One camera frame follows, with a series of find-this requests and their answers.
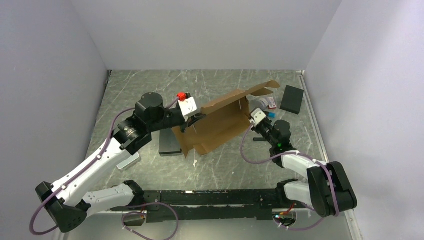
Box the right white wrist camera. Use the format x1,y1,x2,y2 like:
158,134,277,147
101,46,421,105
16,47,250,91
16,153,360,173
249,108,267,126

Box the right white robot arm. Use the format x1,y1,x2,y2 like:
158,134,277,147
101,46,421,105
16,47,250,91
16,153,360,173
251,118,358,218

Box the brown cardboard box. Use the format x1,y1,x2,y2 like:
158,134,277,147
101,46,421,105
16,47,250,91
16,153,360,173
172,80,280,157

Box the small red white card box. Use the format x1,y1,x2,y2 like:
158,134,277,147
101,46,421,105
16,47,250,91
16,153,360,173
267,97,277,110

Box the black rectangular block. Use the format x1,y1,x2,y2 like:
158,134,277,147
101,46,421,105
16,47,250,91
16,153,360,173
158,128,183,157

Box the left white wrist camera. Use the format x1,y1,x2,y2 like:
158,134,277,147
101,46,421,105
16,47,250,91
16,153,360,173
176,92,200,121

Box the silver metal tin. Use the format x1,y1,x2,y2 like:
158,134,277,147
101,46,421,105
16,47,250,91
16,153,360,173
116,153,140,170

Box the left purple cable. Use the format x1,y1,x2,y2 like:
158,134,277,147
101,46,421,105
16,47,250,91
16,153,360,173
29,107,180,240

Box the black square box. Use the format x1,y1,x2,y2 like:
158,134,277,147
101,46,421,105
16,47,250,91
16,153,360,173
279,85,304,115

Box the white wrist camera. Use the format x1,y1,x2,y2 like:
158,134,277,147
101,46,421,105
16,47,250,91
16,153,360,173
176,92,200,121
249,108,267,126

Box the black handled claw hammer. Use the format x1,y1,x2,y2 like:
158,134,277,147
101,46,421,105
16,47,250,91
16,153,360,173
253,137,266,142

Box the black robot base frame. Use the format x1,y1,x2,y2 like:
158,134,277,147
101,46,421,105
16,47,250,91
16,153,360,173
112,188,297,223

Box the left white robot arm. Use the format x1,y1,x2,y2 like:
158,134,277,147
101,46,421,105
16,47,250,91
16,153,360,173
35,92,205,233

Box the black blue marker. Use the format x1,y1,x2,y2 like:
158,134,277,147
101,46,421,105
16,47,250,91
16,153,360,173
266,112,276,118

